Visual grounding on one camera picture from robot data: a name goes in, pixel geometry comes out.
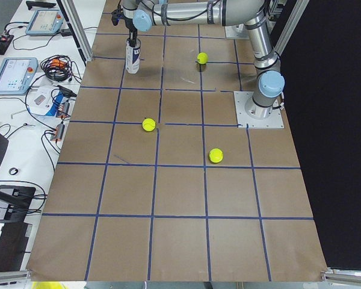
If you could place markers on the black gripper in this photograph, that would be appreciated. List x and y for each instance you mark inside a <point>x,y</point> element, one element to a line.
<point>132,35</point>

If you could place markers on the clear tennis ball can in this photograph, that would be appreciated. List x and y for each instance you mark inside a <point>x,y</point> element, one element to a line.
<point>133,57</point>

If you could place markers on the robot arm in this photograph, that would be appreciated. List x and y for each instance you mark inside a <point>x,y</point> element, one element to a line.
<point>141,16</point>

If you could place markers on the centre tennis ball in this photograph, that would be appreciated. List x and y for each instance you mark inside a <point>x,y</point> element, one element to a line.
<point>202,58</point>

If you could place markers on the tennis ball near front edge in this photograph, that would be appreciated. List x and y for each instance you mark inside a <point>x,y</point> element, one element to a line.
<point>148,124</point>

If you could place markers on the tennis ball by base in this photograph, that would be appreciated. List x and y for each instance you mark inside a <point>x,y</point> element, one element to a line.
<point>216,155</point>

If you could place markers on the black power adapter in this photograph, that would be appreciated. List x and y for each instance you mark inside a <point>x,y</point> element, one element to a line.
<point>66,32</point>

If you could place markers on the far teach pendant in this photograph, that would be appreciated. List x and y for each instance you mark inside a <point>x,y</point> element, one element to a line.
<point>45,22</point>

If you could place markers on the teach pendant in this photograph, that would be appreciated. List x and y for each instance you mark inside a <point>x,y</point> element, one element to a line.
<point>16,75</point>
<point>45,22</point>

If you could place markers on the white blue box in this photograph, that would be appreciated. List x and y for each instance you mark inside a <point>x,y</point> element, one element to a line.
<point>44,100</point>

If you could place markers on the orange grey connector block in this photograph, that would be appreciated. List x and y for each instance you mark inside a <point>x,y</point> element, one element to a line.
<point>58,133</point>

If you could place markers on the near teach pendant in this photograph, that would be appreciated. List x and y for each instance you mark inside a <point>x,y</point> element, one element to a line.
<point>16,75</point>

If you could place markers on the brown paper table cover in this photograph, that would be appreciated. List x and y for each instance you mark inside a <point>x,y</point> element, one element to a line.
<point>131,205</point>

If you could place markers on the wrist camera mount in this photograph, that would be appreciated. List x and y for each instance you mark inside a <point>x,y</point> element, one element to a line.
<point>116,16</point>

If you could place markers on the aluminium frame post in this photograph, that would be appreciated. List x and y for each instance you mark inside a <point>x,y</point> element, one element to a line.
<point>73,21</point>

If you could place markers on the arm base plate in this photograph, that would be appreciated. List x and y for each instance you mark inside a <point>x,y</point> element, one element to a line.
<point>236,32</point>
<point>249,115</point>

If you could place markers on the aluminium corner rail left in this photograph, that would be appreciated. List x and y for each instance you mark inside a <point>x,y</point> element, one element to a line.
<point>14,276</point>

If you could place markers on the aluminium corner rail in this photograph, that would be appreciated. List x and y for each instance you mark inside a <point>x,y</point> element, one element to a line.
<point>14,276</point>
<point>344,277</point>

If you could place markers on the aluminium corner rail right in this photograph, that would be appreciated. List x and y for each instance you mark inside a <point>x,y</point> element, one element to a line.
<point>344,277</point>

